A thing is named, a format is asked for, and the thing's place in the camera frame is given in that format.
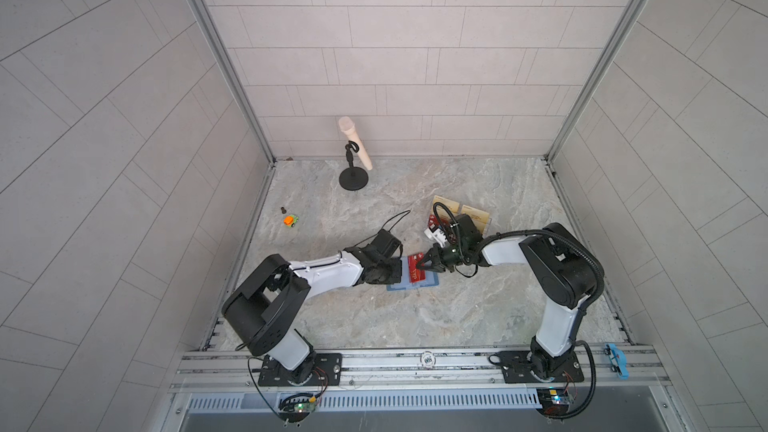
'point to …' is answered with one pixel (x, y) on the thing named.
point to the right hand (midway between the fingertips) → (418, 268)
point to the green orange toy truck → (290, 220)
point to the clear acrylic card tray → (451, 218)
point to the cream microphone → (347, 124)
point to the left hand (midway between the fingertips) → (406, 273)
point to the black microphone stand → (353, 178)
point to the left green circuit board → (295, 409)
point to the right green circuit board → (552, 401)
